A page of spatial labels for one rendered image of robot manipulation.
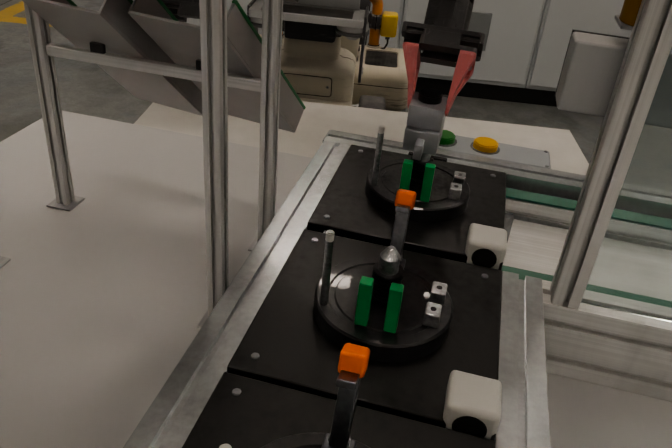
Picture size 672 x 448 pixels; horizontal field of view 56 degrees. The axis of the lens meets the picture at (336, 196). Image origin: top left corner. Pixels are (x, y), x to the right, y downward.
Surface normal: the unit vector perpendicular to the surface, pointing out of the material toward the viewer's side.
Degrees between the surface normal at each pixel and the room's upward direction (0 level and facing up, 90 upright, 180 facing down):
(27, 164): 0
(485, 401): 0
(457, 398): 0
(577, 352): 90
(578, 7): 90
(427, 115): 92
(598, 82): 90
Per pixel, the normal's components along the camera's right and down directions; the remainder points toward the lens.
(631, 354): -0.25, 0.48
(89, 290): 0.08, -0.86
